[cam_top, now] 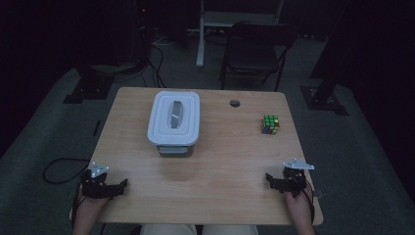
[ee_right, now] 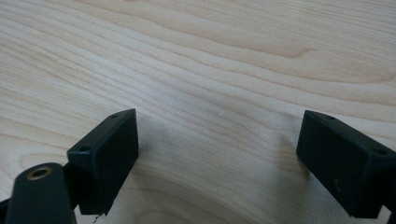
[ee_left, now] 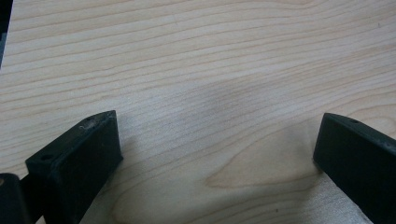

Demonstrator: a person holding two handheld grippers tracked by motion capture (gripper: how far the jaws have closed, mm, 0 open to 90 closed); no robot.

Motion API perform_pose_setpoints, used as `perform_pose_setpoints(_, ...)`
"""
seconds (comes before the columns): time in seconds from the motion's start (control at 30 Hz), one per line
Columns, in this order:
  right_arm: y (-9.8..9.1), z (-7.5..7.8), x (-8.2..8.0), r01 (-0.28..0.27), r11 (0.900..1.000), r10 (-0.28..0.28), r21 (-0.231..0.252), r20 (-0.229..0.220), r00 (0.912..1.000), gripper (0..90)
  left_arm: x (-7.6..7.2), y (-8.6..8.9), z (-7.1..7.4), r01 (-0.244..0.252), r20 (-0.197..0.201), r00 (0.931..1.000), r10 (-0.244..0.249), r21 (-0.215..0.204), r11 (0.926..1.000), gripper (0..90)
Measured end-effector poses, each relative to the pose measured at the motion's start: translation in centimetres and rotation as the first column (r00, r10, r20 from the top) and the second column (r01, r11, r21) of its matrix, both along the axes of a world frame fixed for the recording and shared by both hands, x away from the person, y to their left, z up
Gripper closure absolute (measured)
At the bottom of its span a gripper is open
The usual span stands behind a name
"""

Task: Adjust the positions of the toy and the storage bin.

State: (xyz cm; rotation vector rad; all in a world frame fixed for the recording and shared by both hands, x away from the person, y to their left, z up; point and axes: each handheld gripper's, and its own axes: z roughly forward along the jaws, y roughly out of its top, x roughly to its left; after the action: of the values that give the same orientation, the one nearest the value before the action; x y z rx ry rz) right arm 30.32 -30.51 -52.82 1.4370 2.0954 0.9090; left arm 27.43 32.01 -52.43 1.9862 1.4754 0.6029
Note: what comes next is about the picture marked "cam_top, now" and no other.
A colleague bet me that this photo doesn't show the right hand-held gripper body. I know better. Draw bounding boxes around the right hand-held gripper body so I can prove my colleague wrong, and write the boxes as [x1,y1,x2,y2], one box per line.
[282,158,316,199]

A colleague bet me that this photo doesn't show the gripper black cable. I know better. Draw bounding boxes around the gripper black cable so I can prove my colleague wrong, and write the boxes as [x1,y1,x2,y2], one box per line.
[301,180,316,225]
[69,187,84,229]

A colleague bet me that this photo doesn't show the black folding chair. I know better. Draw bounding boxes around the black folding chair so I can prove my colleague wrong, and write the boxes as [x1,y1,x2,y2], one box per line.
[219,21,299,93]

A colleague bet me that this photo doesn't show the white desk frame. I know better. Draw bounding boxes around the white desk frame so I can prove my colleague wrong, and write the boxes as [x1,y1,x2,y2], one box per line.
[195,0,286,69]

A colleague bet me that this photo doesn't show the person's left hand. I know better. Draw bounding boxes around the person's left hand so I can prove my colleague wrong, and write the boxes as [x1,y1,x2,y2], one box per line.
[76,188,110,213]

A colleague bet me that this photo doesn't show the multicoloured puzzle cube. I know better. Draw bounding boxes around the multicoloured puzzle cube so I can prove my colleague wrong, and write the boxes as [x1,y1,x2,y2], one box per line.
[260,114,281,136]

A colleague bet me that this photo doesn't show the clear grey storage box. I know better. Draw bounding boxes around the clear grey storage box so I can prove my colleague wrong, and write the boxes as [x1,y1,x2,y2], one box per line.
[156,143,196,159]

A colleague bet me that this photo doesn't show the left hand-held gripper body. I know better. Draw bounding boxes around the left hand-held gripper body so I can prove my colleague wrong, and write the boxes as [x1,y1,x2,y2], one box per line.
[80,162,114,200]

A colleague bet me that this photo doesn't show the person's right hand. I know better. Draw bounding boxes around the person's right hand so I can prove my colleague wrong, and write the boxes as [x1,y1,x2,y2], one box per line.
[283,186,315,218]

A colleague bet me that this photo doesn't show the dark computer tower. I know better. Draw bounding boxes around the dark computer tower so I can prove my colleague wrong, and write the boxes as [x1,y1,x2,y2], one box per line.
[129,0,154,67]

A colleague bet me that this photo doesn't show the black floor cable loop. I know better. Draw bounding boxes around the black floor cable loop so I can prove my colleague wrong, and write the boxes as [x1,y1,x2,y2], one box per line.
[42,157,92,185]

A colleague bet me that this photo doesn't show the black stand base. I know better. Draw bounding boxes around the black stand base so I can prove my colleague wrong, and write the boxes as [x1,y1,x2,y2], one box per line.
[300,72,349,117]
[63,63,115,105]

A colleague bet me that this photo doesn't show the black floor cables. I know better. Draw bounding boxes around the black floor cables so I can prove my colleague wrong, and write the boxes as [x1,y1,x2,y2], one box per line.
[147,41,168,89]

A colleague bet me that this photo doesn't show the person's legs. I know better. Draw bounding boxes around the person's legs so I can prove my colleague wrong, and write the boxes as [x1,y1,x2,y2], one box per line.
[139,223,259,235]

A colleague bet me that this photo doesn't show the white box lid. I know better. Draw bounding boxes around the white box lid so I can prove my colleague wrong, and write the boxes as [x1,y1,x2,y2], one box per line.
[146,90,201,147]

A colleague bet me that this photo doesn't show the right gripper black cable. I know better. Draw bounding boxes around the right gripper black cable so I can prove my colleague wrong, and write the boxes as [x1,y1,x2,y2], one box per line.
[301,180,316,225]

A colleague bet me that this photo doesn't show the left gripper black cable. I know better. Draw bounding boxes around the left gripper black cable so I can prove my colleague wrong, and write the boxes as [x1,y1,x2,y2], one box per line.
[69,187,84,229]

